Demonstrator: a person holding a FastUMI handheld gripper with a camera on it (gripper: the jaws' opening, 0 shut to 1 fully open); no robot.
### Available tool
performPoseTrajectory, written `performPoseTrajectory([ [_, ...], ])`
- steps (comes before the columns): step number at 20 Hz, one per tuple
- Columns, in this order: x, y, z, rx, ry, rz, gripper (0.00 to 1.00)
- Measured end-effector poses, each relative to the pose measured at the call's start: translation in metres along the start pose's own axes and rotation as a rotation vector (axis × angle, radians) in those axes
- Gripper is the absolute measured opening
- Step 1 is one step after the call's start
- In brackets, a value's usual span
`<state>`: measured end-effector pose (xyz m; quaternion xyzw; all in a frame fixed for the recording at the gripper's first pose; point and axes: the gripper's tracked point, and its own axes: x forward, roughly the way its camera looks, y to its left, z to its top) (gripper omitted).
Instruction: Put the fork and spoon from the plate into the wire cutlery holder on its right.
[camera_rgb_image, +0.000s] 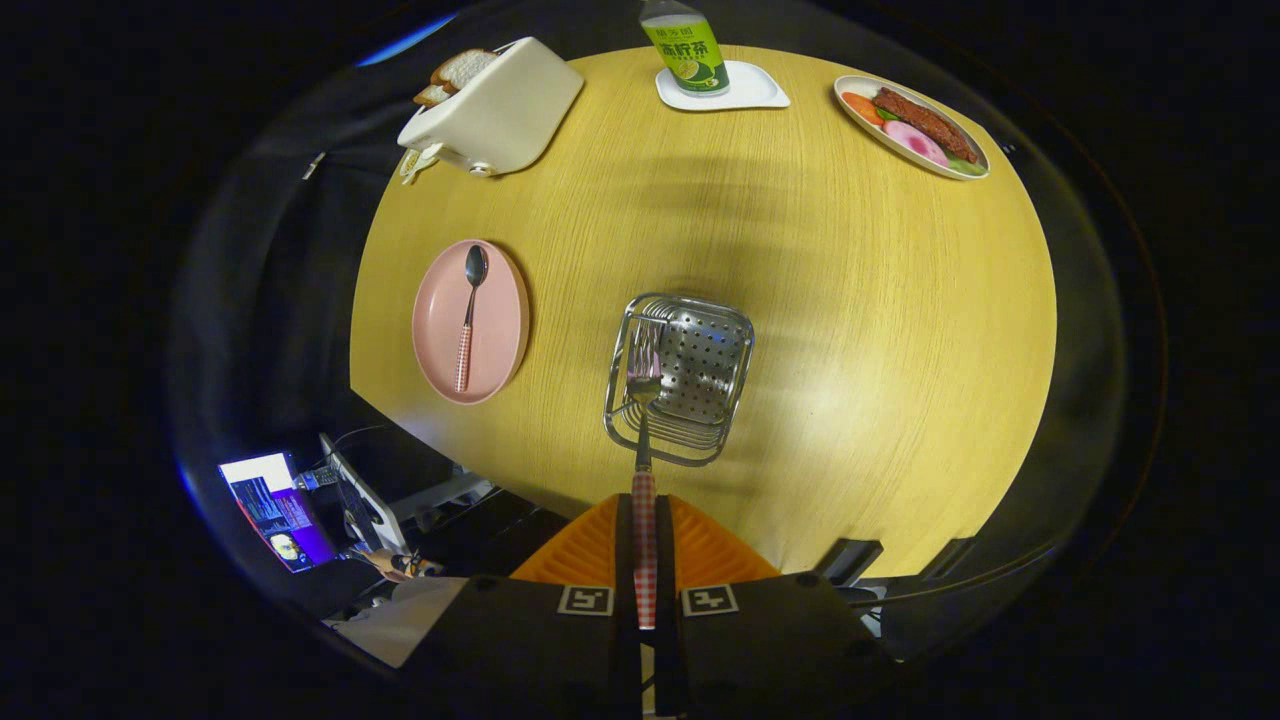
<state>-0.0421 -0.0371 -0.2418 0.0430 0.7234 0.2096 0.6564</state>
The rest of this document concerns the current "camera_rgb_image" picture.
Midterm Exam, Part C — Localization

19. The black table leg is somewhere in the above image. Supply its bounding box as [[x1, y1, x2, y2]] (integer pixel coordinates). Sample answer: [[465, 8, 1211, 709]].
[[812, 538, 885, 586], [920, 537, 976, 581]]

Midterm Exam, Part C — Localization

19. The pink round plate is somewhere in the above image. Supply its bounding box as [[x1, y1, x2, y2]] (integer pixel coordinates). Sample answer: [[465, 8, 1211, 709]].
[[412, 238, 531, 405]]

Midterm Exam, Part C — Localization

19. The large bread slice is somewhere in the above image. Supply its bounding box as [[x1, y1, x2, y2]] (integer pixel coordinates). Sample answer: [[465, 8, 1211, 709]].
[[430, 49, 498, 91]]

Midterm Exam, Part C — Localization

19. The red checked handle fork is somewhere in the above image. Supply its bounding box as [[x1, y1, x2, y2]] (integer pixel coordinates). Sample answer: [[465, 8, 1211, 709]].
[[624, 320, 663, 631]]

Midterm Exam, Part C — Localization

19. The perforated metal basket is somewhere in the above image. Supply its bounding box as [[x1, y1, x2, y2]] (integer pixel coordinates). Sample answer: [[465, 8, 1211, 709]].
[[603, 292, 755, 468]]

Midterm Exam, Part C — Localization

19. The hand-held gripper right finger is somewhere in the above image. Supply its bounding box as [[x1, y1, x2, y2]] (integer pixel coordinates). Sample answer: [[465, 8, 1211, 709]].
[[655, 493, 901, 717]]

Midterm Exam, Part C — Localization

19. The brown steak piece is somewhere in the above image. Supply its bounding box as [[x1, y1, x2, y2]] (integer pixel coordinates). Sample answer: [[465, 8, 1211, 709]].
[[872, 87, 979, 164]]

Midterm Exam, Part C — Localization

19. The white toaster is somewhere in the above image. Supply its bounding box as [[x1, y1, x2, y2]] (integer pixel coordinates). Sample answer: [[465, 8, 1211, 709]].
[[397, 37, 585, 178]]

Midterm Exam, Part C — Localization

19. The red checked handle spoon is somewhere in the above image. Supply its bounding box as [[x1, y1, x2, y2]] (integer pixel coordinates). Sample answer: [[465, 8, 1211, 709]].
[[454, 244, 490, 394]]

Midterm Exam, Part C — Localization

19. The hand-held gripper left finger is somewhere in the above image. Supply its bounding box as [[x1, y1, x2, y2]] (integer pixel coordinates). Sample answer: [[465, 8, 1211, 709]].
[[400, 493, 641, 717]]

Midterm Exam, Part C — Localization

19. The white oval food plate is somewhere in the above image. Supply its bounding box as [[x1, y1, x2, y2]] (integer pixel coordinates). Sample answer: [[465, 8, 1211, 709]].
[[833, 75, 991, 181]]

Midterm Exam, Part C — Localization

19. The green label drink bottle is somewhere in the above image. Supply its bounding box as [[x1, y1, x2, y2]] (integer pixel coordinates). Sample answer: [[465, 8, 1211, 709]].
[[639, 0, 731, 97]]

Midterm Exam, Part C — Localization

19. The white square coaster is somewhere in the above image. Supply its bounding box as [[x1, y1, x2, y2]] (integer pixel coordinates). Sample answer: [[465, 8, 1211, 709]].
[[655, 60, 791, 112]]

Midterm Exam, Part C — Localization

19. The silver laptop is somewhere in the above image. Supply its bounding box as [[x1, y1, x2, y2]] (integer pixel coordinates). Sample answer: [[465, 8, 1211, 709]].
[[218, 432, 411, 574]]

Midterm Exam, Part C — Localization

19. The pink ham slice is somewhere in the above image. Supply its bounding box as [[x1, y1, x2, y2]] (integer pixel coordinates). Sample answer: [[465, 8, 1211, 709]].
[[883, 120, 949, 167]]

